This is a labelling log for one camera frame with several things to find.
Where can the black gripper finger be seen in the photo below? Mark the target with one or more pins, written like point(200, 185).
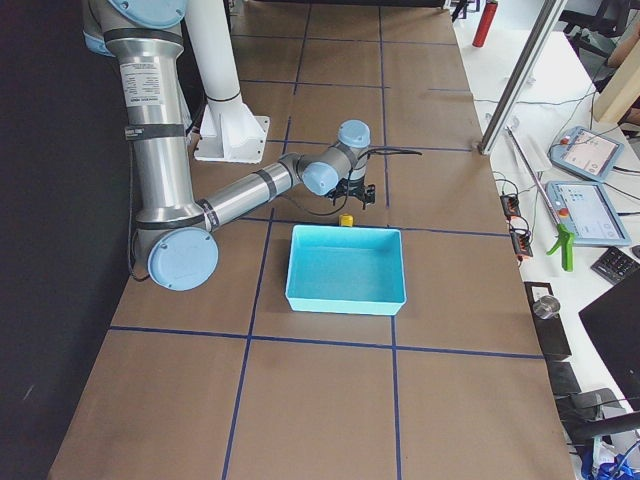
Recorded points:
point(335, 200)
point(367, 202)

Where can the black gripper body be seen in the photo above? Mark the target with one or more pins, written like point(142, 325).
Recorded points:
point(356, 184)

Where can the yellow beetle toy car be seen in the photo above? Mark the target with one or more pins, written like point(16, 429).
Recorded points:
point(346, 220)

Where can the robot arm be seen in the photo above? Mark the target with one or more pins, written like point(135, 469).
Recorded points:
point(174, 230)

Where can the light blue plastic bin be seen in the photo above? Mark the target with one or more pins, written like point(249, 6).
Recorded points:
point(346, 270)

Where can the black power strip left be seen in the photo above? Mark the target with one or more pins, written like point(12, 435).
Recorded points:
point(510, 205)

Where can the black power strip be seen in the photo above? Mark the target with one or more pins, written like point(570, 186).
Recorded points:
point(510, 205)
point(521, 242)

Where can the black power strip right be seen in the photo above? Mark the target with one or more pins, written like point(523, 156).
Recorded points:
point(521, 242)

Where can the green plastic clamp tool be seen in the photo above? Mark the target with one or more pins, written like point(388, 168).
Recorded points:
point(564, 243)

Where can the silver metal cup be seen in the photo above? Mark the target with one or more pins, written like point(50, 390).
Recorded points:
point(546, 307)

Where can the teach pendant far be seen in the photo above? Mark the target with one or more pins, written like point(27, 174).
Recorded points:
point(586, 154)

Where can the teach pendant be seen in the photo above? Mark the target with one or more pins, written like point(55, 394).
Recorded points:
point(584, 208)
point(586, 154)

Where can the teach pendant near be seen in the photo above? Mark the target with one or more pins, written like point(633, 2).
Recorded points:
point(584, 208)

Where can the red cylinder canister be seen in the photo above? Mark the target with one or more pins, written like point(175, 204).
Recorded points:
point(484, 25)

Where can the black keyboard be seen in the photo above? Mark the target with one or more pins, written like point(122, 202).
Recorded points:
point(614, 265)

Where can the white camera stand base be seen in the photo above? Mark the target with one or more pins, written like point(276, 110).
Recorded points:
point(229, 131)

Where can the aluminium frame post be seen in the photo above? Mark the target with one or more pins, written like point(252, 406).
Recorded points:
point(540, 32)

